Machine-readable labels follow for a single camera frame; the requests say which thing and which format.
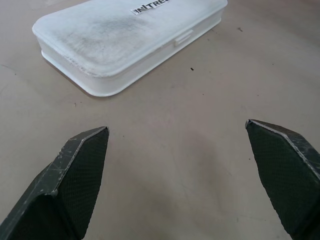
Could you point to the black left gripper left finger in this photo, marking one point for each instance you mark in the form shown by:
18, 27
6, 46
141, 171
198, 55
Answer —
62, 190

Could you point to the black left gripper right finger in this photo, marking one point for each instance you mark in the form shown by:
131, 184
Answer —
287, 180

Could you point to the white plastic case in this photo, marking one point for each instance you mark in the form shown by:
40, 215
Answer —
120, 47

